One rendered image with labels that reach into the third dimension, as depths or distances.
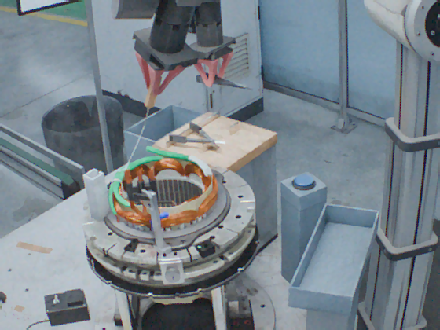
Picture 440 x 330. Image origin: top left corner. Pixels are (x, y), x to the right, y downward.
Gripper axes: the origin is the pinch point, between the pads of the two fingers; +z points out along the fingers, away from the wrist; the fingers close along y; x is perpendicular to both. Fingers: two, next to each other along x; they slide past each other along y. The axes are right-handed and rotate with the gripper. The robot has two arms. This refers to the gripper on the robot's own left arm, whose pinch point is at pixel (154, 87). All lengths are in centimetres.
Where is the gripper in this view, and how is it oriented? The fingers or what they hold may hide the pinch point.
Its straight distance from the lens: 108.1
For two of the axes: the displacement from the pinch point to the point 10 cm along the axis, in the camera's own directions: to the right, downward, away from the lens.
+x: 7.6, -3.0, 5.8
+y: 6.1, 6.5, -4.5
